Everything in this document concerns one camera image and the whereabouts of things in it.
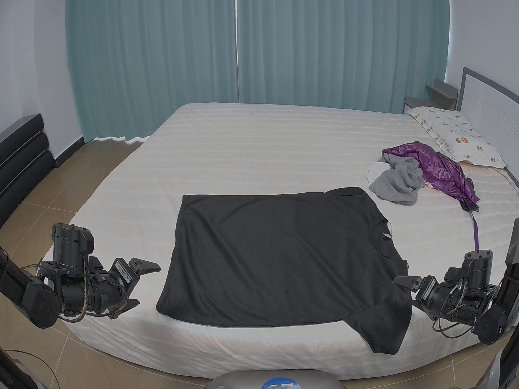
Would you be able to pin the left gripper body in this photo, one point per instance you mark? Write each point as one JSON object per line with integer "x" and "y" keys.
{"x": 109, "y": 294}

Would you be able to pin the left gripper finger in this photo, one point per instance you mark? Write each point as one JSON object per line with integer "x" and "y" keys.
{"x": 144, "y": 266}

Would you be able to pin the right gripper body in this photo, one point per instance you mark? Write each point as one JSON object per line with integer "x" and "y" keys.
{"x": 436, "y": 300}

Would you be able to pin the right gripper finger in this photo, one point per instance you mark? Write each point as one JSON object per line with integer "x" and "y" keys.
{"x": 407, "y": 284}

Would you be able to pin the black T-shirt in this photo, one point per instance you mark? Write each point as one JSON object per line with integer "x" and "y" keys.
{"x": 275, "y": 257}

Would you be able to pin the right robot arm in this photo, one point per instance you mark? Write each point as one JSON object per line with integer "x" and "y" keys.
{"x": 496, "y": 306}

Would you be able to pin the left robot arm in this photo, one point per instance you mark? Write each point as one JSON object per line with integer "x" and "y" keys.
{"x": 28, "y": 294}

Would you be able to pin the bed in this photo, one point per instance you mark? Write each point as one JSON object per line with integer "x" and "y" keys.
{"x": 263, "y": 148}

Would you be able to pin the grey garment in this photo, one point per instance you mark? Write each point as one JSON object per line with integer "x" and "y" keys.
{"x": 395, "y": 187}

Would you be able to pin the pink garment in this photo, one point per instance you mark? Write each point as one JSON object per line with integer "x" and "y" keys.
{"x": 426, "y": 184}

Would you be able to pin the white garment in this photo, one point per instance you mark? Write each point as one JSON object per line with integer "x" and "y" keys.
{"x": 376, "y": 172}

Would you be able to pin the purple satin garment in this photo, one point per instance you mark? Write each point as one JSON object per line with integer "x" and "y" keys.
{"x": 442, "y": 168}

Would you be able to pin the white printed pillow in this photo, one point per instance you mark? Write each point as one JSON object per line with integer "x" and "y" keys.
{"x": 458, "y": 136}

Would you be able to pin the black chest of drawers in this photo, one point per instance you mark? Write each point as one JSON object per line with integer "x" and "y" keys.
{"x": 20, "y": 164}

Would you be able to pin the grey bedside table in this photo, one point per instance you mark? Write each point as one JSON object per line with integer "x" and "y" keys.
{"x": 442, "y": 91}

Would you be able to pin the blue-green curtain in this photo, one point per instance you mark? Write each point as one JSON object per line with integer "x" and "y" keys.
{"x": 344, "y": 43}
{"x": 154, "y": 55}

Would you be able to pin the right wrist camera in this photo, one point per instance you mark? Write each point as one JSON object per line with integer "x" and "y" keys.
{"x": 453, "y": 277}

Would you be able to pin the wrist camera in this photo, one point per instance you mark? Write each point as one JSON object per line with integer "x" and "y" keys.
{"x": 453, "y": 277}
{"x": 95, "y": 264}

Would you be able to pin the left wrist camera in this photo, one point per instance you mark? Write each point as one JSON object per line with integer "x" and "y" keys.
{"x": 95, "y": 264}

